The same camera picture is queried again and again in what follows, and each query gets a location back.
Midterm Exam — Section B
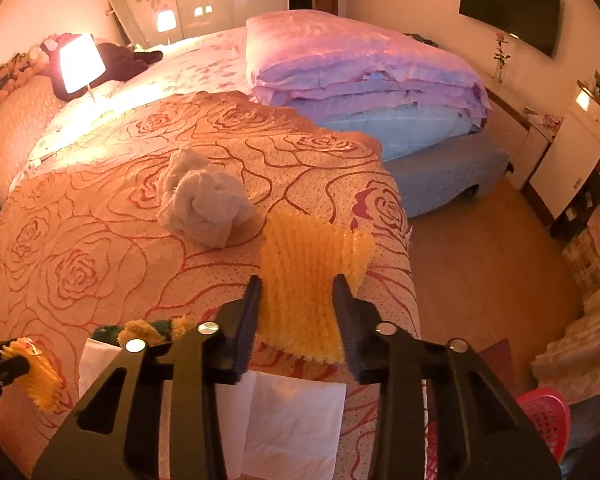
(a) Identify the tall white cabinet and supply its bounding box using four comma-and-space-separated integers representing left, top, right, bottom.
527, 80, 600, 221

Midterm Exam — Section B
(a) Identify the pink folded quilt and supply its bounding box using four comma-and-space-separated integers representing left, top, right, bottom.
245, 10, 492, 121

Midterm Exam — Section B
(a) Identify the black wall television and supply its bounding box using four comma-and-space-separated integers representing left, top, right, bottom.
458, 0, 562, 58

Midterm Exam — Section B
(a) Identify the grey rolled towel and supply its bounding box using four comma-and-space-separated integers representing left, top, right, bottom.
157, 146, 262, 248

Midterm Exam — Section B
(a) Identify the green yellow fuzzy cloth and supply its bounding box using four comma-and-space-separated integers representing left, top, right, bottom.
92, 317, 191, 347

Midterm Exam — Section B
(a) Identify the upholstered stool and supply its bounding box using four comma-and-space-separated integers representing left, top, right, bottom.
562, 205, 600, 301

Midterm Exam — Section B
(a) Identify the patterned curtain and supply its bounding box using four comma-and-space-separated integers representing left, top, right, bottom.
530, 280, 600, 406

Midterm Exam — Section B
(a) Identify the white shade table lamp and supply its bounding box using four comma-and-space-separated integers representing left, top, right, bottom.
57, 32, 107, 103

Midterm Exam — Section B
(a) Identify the pink plush toy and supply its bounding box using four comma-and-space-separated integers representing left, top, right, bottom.
42, 32, 81, 53

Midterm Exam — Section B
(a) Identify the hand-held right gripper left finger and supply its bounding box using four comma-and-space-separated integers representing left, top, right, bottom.
32, 275, 263, 480

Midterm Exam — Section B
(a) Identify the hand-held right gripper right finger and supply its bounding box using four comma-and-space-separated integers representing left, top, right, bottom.
331, 272, 563, 480

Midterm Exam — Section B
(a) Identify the dark brown plush toy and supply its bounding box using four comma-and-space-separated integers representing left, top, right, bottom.
52, 42, 163, 101

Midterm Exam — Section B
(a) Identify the yellow spiky plastic mat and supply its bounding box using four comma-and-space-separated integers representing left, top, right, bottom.
0, 338, 63, 413
260, 210, 373, 363

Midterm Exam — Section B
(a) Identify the low white console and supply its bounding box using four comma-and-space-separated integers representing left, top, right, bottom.
485, 87, 563, 191

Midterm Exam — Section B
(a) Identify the pink packet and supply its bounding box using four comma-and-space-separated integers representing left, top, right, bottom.
525, 110, 563, 133

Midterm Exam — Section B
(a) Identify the rose in vase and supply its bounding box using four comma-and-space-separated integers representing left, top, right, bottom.
492, 33, 512, 85

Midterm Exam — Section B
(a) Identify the red plastic mesh basket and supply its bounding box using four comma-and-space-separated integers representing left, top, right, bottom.
515, 387, 571, 463

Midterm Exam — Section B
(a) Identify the bed with grey base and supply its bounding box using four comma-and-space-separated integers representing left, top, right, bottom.
0, 25, 511, 218

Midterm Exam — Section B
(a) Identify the orange plush toy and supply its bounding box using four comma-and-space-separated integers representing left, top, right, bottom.
0, 50, 48, 98

